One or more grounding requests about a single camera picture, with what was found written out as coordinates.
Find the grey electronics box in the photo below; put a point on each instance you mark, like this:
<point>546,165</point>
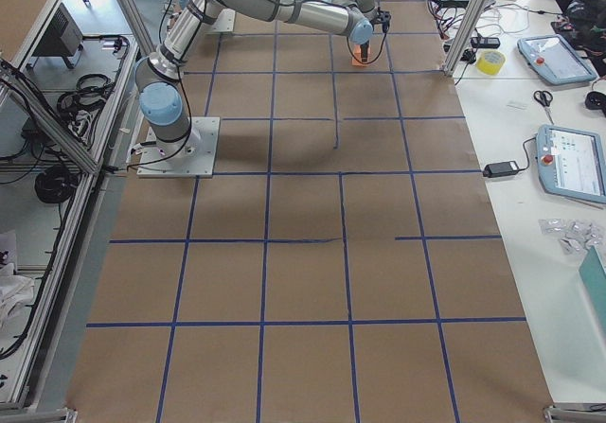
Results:
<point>62,38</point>

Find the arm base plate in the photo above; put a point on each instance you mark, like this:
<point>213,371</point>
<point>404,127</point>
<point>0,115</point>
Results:
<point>225,22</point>
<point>196,157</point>

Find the aluminium frame rail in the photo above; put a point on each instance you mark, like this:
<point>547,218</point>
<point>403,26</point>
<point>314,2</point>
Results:
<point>19,84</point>

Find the aluminium frame post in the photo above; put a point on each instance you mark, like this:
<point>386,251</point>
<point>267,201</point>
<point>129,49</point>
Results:
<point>463,35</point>

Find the teal board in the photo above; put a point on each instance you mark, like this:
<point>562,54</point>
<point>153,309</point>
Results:
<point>592,274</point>

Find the yellow tape roll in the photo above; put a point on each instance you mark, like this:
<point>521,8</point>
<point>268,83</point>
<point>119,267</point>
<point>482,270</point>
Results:
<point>490,62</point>

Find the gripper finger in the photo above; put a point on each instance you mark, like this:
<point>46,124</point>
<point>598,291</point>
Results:
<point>365,55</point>

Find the person in dark clothes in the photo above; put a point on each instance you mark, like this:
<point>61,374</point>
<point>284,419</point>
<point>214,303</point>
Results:
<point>583,26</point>

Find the orange foam cube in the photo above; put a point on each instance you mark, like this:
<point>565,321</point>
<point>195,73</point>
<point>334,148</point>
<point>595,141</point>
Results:
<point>356,58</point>

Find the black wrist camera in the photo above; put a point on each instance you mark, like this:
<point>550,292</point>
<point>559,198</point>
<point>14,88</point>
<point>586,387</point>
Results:
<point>382,18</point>

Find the teach pendant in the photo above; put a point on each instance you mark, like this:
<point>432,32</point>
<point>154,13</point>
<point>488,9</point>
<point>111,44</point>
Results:
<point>571,163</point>
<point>555,60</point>

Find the near teach pendant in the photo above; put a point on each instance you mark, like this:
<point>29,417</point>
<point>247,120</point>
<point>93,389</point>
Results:
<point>571,163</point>

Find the bag of small parts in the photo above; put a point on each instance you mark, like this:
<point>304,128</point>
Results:
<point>574,236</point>

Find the black power adapter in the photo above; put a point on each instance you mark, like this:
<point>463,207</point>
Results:
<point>500,169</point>

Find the small black power brick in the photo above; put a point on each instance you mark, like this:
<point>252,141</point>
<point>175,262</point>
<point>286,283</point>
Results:
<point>485,42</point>

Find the black handled scissors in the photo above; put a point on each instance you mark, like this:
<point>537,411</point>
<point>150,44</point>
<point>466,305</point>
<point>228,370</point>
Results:
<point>545,98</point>

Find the white crumpled cloth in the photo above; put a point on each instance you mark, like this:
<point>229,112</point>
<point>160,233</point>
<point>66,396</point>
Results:
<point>17,290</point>

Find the far teach pendant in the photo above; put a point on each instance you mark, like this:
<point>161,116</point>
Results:
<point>555,60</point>

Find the brown paper mat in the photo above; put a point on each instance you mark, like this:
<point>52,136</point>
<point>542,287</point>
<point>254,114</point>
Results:
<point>343,264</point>

